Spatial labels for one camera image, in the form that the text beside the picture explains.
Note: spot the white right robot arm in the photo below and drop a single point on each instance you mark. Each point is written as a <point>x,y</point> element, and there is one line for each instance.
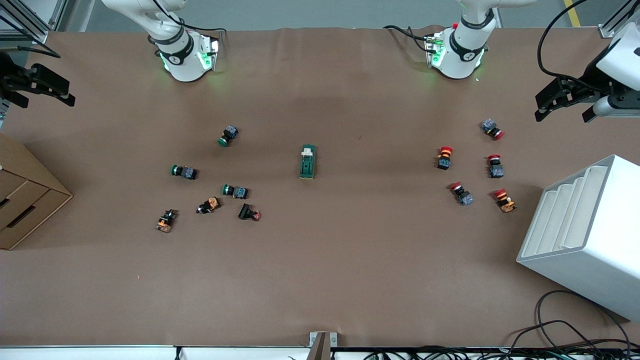
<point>180,60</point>

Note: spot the black button orange contact block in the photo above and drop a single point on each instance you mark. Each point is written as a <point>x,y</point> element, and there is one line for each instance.
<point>166,221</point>
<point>210,204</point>

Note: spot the black button red contact block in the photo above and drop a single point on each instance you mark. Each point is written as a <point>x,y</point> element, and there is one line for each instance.
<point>246,212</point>

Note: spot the aluminium frame profile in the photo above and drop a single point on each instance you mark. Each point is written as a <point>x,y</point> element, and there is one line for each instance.
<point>30,15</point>
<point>617,20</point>

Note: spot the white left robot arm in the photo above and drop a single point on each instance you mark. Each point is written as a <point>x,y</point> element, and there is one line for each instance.
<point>462,50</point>

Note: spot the white table edge rail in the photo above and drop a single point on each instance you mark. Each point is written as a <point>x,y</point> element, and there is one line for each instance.
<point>100,354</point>

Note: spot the red mushroom button blue block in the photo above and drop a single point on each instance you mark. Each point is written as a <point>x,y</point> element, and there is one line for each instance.
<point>496,170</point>
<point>465,197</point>
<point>490,126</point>

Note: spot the brown cardboard drawer box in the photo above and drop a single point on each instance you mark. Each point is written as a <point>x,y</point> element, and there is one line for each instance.
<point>25,200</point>

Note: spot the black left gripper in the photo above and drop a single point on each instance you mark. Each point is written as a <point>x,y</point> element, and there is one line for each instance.
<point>593,80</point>

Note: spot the white stepped organizer bin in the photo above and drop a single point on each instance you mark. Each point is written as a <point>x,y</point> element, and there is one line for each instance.
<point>600,270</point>

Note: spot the grey metal bracket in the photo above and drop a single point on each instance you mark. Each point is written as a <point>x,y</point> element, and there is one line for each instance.
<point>320,347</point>

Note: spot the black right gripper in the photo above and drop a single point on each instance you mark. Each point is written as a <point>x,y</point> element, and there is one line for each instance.
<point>11,76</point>

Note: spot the green mushroom push button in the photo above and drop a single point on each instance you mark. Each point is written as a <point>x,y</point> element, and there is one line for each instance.
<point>239,192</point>
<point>229,134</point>
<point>187,173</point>

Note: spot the brown paper table cover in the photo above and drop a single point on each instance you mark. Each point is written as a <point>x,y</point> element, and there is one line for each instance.
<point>350,260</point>

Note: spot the red button orange collar dark block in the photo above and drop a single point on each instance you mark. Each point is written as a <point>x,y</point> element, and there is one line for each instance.
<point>444,161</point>

